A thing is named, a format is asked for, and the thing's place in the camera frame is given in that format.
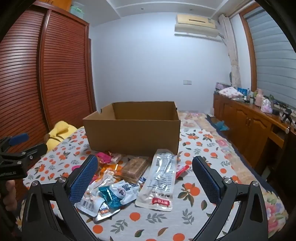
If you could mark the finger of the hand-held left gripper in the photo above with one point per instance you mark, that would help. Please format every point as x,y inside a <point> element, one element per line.
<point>19,137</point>
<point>34,150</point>

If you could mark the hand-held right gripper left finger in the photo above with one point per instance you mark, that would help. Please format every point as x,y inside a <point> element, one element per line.
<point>84,178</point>

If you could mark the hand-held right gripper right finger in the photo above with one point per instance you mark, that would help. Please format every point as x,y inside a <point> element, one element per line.
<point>205,178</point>

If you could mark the orange and silver snack packet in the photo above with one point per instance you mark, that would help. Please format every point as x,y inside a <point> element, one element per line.
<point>108,172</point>

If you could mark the bright pink snack packet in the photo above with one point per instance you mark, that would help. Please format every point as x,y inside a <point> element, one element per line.
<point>103,156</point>

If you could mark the white snack packet dark print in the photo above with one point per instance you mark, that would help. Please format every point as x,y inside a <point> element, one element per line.
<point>126,188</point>

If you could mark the long clear snack packet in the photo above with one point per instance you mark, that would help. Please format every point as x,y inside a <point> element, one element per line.
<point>159,180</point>

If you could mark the brown cake clear pack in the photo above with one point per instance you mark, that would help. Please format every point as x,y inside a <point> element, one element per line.
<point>135,168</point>

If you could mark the brown cardboard box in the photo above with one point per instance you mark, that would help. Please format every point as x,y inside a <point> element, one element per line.
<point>129,136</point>

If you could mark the person's left hand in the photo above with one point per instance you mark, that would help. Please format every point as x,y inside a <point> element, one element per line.
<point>10,197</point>

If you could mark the red stick snack packet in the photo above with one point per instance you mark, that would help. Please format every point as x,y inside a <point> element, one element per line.
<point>182,171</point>

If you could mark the white packet with barcode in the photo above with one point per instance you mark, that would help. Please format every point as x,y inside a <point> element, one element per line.
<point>89,205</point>

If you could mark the teal small snack packet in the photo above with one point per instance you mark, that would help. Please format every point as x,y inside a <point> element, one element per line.
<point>108,197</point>

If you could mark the yellow plush toy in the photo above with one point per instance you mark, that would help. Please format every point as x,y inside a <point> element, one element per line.
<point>61,129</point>

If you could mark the pale pink small packet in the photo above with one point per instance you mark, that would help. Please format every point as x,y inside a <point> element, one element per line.
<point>116,158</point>

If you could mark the silver packet red blue label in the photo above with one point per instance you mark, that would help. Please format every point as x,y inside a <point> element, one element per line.
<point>105,212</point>

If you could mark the teal cloth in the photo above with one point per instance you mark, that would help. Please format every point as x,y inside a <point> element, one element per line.
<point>220,126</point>

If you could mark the blue white small packet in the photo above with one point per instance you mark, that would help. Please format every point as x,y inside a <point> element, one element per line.
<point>142,180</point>

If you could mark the orange fruit print blanket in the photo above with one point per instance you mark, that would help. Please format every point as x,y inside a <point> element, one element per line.
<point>161,222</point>

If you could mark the wooden cabinet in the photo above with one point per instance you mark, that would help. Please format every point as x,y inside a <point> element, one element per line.
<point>245,125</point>

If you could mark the wooden louvered wardrobe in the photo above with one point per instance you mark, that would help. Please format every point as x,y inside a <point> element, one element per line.
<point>62,69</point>

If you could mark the pink floral folded cloth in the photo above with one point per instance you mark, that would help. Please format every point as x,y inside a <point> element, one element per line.
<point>230,91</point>

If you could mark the purple bag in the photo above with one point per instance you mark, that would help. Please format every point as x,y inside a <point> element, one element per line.
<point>221,86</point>

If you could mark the blue boxes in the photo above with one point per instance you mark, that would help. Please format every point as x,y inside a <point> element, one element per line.
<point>242,90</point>

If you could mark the pink bottle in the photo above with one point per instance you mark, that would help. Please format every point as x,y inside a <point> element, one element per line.
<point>259,98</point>

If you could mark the grey round fan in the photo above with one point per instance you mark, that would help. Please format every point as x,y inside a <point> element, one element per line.
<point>231,77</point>

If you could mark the pale floral curtain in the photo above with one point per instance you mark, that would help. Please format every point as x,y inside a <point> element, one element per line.
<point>232,53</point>

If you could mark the grey window blind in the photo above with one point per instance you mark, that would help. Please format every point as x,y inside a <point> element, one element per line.
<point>270,58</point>

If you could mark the green storage box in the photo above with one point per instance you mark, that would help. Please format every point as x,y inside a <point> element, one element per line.
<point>77,10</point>

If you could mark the white wall outlet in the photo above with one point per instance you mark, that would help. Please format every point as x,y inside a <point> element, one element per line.
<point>187,81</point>

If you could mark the wooden window frame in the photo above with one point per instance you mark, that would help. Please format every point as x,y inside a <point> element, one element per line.
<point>249,53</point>

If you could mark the wall air conditioner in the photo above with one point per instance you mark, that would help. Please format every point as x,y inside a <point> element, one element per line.
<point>196,25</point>

